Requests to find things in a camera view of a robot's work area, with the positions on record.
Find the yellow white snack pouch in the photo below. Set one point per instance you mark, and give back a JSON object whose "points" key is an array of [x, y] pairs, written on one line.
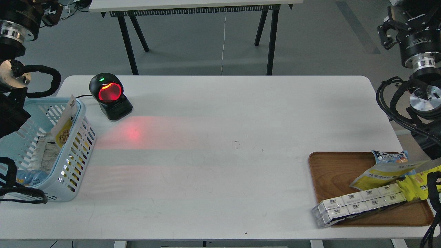
{"points": [[61, 131], [383, 173]]}

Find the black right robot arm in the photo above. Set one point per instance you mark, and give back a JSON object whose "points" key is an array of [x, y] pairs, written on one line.
{"points": [[414, 104]]}

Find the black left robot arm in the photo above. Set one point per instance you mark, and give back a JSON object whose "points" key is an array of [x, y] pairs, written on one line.
{"points": [[20, 21]]}

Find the white boxed snack pack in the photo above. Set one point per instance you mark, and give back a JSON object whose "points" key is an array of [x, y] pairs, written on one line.
{"points": [[331, 211]]}

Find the light blue plastic basket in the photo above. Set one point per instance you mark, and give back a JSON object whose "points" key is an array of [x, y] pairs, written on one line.
{"points": [[65, 177]]}

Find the blue white snack bag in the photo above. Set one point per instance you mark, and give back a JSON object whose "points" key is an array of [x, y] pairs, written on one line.
{"points": [[386, 157]]}

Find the blue snack bag in basket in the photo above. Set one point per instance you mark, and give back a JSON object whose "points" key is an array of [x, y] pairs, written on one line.
{"points": [[30, 178]]}

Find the yellow cartoon snack bag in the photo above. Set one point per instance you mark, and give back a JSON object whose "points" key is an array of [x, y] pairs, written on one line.
{"points": [[416, 186]]}

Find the black barcode scanner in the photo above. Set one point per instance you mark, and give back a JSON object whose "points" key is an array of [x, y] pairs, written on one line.
{"points": [[107, 89]]}

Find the brown wooden tray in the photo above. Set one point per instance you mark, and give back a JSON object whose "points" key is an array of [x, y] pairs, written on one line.
{"points": [[332, 174]]}

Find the white background table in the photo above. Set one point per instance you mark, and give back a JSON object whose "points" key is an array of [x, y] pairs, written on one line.
{"points": [[133, 8]]}

